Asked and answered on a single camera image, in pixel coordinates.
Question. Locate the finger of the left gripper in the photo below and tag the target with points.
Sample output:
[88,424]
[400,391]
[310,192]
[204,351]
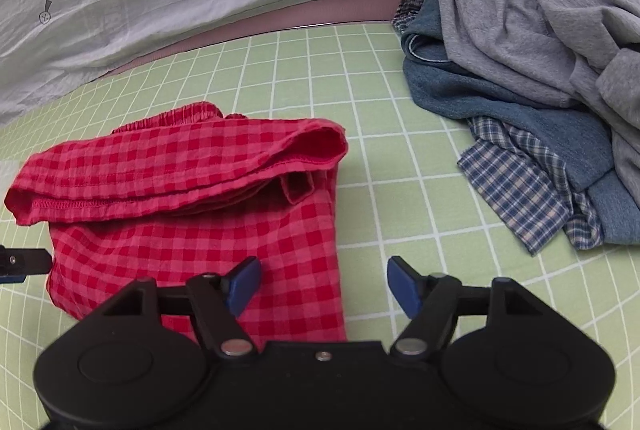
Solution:
[17,264]

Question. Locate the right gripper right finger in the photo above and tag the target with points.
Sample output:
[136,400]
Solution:
[435,303]

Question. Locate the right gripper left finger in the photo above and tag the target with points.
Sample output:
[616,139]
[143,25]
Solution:
[213,302]

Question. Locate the red checkered shorts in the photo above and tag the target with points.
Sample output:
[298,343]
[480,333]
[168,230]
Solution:
[194,191]

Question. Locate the green grid mat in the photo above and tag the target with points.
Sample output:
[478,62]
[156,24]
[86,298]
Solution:
[399,187]

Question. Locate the blue plaid shirt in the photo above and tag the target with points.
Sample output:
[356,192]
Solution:
[520,189]

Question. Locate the blue denim garment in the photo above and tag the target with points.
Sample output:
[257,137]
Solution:
[505,95]

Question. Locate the grey sweatshirt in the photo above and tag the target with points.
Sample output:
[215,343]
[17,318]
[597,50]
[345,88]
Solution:
[559,53]

